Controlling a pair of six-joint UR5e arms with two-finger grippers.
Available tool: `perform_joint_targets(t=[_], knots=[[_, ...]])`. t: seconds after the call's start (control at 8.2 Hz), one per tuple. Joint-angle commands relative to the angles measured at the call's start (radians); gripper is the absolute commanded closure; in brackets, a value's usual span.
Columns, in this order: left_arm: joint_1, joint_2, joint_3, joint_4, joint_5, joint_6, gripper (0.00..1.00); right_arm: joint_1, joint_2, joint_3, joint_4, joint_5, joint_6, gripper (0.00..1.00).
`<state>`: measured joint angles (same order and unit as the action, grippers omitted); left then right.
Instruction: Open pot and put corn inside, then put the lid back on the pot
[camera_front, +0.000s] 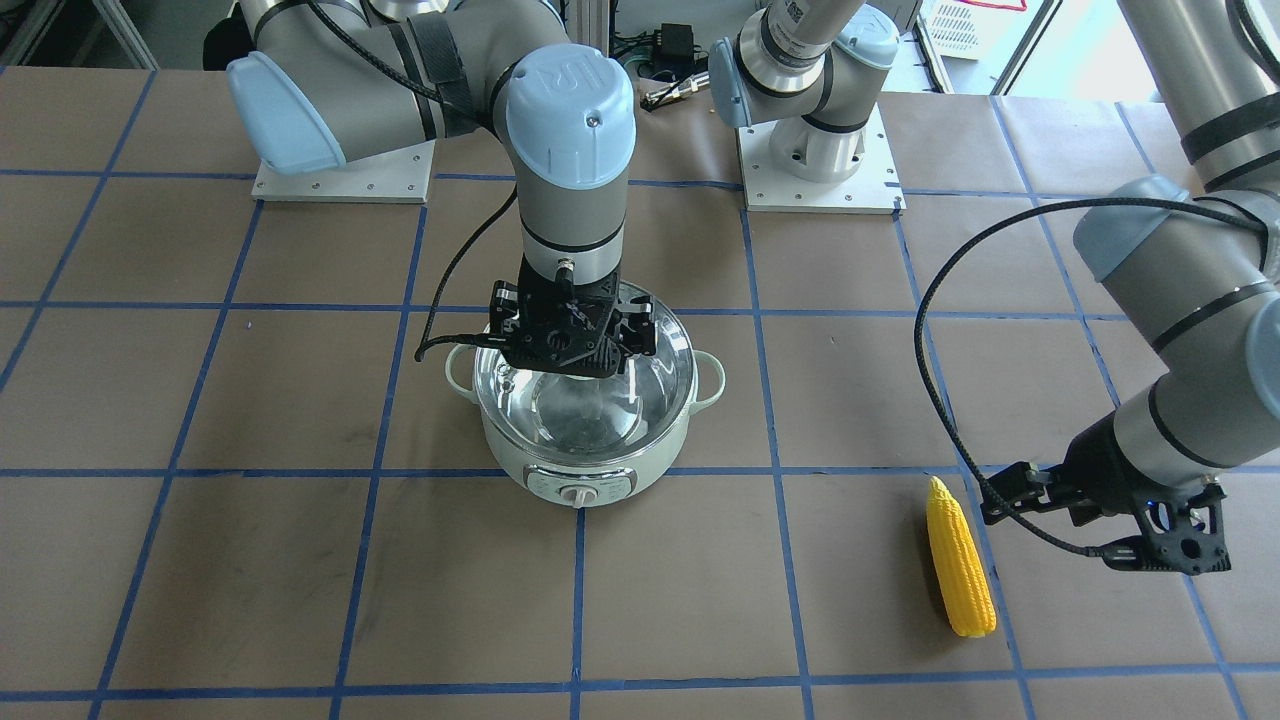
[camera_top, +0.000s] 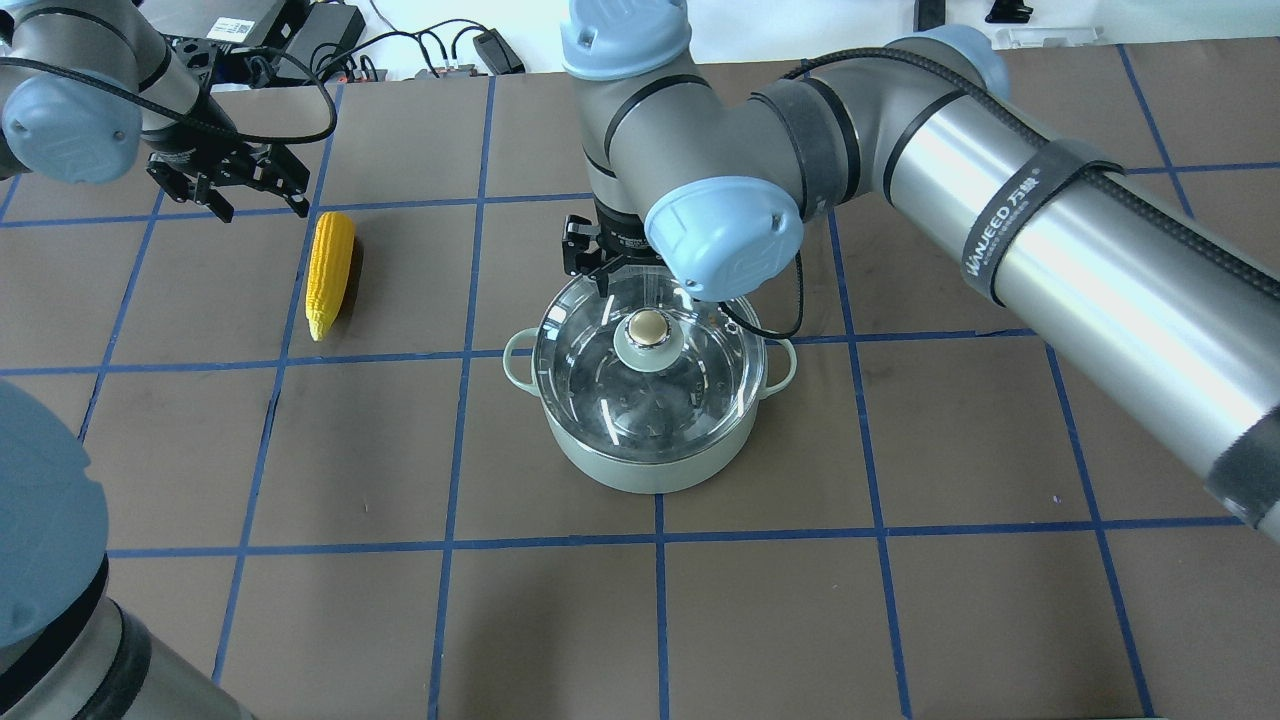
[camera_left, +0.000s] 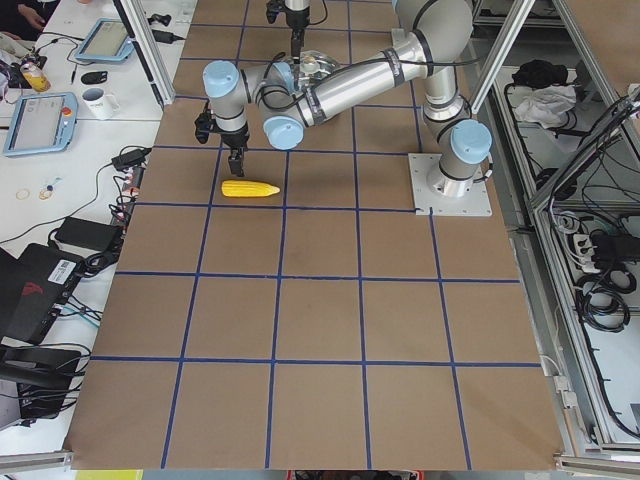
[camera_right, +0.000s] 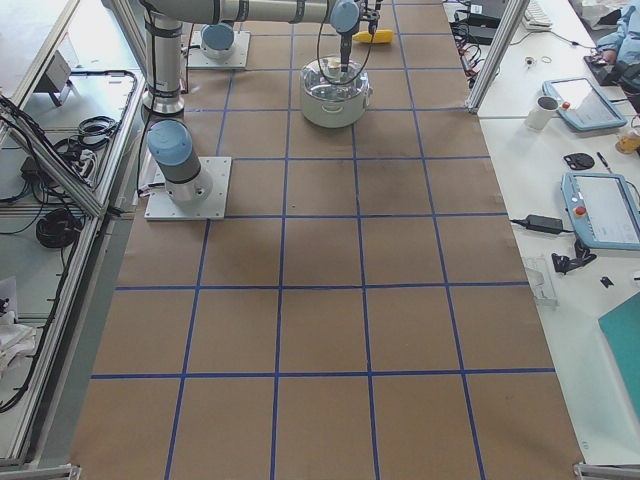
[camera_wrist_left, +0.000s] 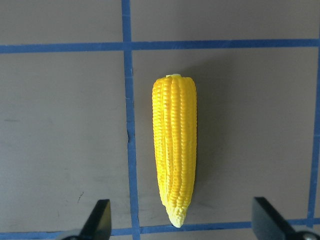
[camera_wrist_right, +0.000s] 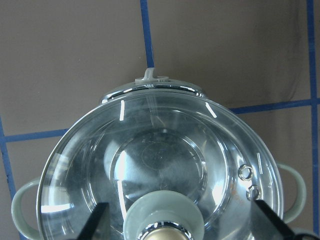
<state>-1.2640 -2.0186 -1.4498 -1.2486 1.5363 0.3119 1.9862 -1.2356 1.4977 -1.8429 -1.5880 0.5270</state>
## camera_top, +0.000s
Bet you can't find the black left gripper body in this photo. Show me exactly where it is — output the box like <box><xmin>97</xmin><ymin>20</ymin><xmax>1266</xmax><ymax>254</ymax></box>
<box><xmin>147</xmin><ymin>123</ymin><xmax>289</xmax><ymax>192</ymax></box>

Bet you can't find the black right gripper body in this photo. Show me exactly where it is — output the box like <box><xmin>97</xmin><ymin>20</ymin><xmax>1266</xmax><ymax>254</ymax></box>
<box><xmin>591</xmin><ymin>200</ymin><xmax>664</xmax><ymax>269</ymax></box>

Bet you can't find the yellow corn cob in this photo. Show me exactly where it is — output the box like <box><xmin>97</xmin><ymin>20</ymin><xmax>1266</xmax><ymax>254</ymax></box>
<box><xmin>303</xmin><ymin>211</ymin><xmax>356</xmax><ymax>342</ymax></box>

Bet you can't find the glass pot lid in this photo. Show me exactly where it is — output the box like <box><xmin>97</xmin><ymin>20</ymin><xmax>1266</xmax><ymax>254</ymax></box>
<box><xmin>530</xmin><ymin>266</ymin><xmax>768</xmax><ymax>464</ymax></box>

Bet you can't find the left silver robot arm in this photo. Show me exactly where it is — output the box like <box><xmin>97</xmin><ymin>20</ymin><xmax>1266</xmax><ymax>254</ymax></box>
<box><xmin>1</xmin><ymin>1</ymin><xmax>326</xmax><ymax>719</ymax></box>

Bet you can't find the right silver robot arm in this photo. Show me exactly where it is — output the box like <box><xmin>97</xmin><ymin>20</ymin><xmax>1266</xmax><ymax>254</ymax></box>
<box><xmin>559</xmin><ymin>1</ymin><xmax>1279</xmax><ymax>538</ymax></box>

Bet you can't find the black power adapter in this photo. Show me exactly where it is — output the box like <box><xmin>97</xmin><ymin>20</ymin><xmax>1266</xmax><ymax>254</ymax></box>
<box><xmin>284</xmin><ymin>3</ymin><xmax>366</xmax><ymax>78</ymax></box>

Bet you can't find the small black power brick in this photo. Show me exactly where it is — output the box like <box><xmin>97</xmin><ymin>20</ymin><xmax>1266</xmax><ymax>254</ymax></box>
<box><xmin>472</xmin><ymin>28</ymin><xmax>526</xmax><ymax>76</ymax></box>

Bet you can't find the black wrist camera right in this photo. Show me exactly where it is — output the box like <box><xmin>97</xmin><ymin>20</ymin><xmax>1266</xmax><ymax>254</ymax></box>
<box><xmin>559</xmin><ymin>214</ymin><xmax>603</xmax><ymax>277</ymax></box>

